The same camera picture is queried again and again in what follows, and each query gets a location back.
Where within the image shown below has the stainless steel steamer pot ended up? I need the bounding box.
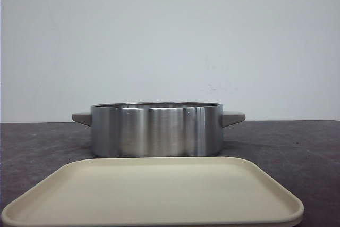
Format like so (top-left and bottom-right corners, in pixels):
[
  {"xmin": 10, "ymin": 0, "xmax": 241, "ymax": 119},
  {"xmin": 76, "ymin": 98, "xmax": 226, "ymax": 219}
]
[{"xmin": 72, "ymin": 102, "xmax": 246, "ymax": 158}]

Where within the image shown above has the cream plastic tray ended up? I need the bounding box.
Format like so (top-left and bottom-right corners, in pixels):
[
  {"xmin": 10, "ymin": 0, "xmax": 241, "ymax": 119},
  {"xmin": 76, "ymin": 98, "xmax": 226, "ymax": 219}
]
[{"xmin": 1, "ymin": 157, "xmax": 304, "ymax": 226}]

